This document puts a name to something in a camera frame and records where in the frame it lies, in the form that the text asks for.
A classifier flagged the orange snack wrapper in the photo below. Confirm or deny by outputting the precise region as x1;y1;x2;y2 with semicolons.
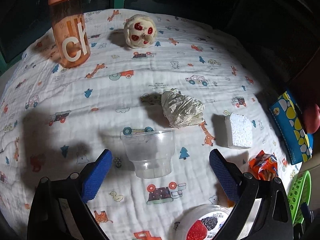
248;150;278;181

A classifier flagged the berry yogurt cup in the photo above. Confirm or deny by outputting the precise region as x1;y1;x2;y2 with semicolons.
174;204;231;240

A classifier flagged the clear plastic cup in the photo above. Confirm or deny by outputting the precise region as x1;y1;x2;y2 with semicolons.
120;127;175;179

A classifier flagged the white paper ball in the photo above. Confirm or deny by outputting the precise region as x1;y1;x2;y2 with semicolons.
161;88;205;129

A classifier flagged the orange peel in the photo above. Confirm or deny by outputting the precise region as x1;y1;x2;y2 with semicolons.
215;184;235;208

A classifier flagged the green mesh trash basket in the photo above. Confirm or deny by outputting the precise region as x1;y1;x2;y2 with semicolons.
287;171;311;225

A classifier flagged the blue yellow tissue box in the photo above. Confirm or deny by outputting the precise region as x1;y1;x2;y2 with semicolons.
269;90;313;164

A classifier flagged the red apple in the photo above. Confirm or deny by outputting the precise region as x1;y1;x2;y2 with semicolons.
303;103;320;134

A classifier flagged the white cartoon print tablecloth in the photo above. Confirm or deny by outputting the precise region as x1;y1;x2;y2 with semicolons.
1;9;300;239

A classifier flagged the small plush strawberry toy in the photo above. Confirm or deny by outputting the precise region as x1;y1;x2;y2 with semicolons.
124;14;158;48

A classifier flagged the orange water bottle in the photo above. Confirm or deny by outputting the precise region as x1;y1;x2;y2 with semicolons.
48;0;91;69

